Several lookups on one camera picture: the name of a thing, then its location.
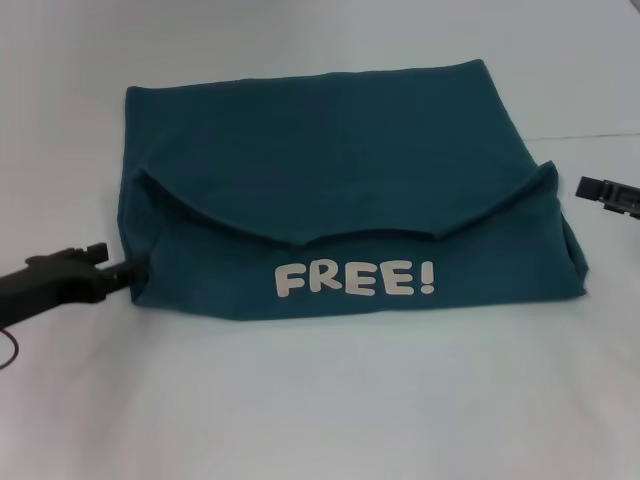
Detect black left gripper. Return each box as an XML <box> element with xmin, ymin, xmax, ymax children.
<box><xmin>0</xmin><ymin>241</ymin><xmax>150</xmax><ymax>329</ymax></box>

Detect blue shirt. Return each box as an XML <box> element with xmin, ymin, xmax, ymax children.
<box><xmin>118</xmin><ymin>58</ymin><xmax>592</xmax><ymax>317</ymax></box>

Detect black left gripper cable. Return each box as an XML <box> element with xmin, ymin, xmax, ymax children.
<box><xmin>0</xmin><ymin>329</ymin><xmax>21</xmax><ymax>372</ymax></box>

